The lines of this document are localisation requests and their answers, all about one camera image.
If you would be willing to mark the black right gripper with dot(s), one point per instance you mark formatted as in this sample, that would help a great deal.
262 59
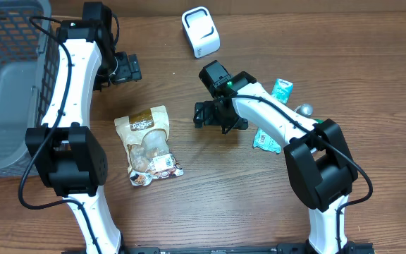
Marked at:
208 111

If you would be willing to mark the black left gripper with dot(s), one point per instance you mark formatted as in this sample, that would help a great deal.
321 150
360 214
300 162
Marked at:
130 69

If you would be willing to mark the teal large tissue pack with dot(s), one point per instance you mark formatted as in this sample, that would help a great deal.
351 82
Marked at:
263 141

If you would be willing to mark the clear brown snack bag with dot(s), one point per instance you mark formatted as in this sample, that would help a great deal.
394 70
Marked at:
144 136

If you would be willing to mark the small Kleenex tissue pack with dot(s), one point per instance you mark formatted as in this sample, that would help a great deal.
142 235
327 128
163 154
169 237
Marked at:
282 90

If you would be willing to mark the white red snack packet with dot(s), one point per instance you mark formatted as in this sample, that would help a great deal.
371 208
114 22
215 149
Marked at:
145 178

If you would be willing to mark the yellow oil bottle silver cap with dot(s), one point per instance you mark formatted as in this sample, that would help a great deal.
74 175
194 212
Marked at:
305 110

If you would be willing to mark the green lid white jar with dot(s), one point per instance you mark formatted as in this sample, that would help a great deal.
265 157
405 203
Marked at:
318 120

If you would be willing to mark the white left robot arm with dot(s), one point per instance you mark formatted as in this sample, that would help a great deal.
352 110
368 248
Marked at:
65 153

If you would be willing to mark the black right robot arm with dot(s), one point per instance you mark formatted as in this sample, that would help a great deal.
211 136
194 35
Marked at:
318 160

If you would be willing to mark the white barcode scanner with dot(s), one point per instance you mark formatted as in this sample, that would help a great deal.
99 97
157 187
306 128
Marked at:
200 31

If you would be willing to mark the grey plastic mesh basket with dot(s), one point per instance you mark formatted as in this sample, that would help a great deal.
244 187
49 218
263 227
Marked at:
29 63

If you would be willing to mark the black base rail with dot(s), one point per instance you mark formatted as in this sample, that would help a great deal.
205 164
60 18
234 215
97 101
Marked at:
224 249

